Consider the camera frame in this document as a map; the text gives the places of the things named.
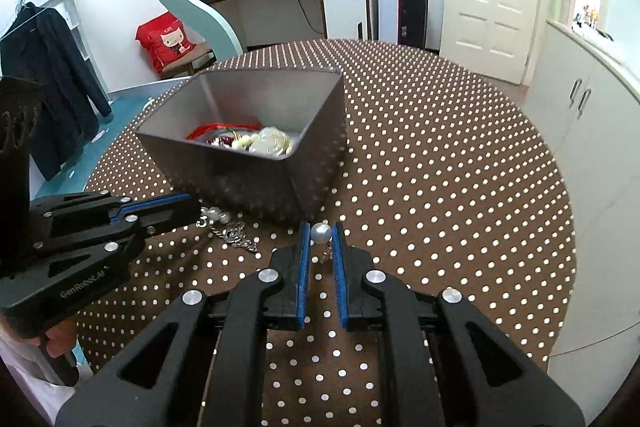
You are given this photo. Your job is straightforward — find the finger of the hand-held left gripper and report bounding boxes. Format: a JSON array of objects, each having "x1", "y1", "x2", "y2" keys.
[
  {"x1": 31, "y1": 226, "x2": 152, "y2": 282},
  {"x1": 30, "y1": 191, "x2": 201, "y2": 240}
]

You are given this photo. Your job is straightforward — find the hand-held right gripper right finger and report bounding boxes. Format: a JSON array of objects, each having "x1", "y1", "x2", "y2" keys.
[{"x1": 331, "y1": 222, "x2": 586, "y2": 427}]

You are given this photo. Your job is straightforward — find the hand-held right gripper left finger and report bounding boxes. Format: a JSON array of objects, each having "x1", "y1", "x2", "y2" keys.
[{"x1": 56, "y1": 222, "x2": 313, "y2": 427}]

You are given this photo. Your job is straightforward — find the pearl earring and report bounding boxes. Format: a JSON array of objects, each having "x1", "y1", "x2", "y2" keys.
[{"x1": 310, "y1": 222, "x2": 335, "y2": 263}]

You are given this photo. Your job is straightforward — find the silver chain clear bead bracelet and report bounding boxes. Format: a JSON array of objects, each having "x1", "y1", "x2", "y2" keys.
[{"x1": 199, "y1": 206, "x2": 259, "y2": 254}]

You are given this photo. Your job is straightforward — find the silver metal tin box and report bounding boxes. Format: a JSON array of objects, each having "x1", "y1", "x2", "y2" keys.
[{"x1": 135, "y1": 66, "x2": 347, "y2": 224}]

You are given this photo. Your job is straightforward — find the multicolour braided string bracelet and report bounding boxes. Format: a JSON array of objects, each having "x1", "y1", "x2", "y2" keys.
[{"x1": 187, "y1": 121, "x2": 263, "y2": 142}]

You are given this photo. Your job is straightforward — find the white translucent bead bracelet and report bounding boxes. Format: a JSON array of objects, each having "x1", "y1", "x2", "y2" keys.
[{"x1": 249, "y1": 126, "x2": 294, "y2": 156}]

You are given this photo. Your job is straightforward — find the person's left forearm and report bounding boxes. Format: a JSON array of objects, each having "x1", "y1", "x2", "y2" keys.
[{"x1": 0, "y1": 344, "x2": 98, "y2": 427}]

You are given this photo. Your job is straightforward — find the person's left hand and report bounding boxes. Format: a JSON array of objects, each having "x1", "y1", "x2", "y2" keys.
[{"x1": 0, "y1": 314, "x2": 79, "y2": 360}]

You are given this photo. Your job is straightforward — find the dark hanging jacket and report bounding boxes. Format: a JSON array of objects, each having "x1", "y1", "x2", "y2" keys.
[{"x1": 0, "y1": 2, "x2": 112, "y2": 182}]

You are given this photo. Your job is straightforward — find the blue candy print blanket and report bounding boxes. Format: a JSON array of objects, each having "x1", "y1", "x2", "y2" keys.
[{"x1": 60, "y1": 94, "x2": 151, "y2": 180}]

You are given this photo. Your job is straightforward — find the brown polka-dot tablecloth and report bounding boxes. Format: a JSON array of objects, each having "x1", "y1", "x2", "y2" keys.
[{"x1": 75, "y1": 38, "x2": 576, "y2": 427}]

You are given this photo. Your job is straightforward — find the wooden chair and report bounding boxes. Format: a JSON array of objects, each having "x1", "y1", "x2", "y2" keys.
[{"x1": 162, "y1": 44, "x2": 217, "y2": 80}]

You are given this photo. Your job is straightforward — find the red printed bag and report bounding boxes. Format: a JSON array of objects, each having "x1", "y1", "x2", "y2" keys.
[{"x1": 136, "y1": 13, "x2": 197, "y2": 75}]

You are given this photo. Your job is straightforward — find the white desk cabinet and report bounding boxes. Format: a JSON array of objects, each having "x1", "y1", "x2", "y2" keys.
[{"x1": 320, "y1": 0, "x2": 373, "y2": 40}]

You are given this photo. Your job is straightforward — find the white suitcase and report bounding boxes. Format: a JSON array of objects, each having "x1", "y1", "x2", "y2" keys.
[{"x1": 376, "y1": 0, "x2": 401, "y2": 42}]

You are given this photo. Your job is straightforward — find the dark suitcase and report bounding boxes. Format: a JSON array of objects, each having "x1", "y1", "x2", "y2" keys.
[{"x1": 397, "y1": 0, "x2": 429, "y2": 49}]

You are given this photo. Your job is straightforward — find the white counter cabinet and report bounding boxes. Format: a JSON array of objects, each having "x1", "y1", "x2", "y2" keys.
[{"x1": 520, "y1": 19, "x2": 640, "y2": 427}]

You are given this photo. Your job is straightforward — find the grey bed side rail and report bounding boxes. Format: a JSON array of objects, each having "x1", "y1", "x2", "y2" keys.
[{"x1": 107, "y1": 76, "x2": 193, "y2": 100}]

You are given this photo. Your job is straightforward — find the black hanging cable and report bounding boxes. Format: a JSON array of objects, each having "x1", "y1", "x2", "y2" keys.
[{"x1": 295, "y1": 0, "x2": 323, "y2": 32}]

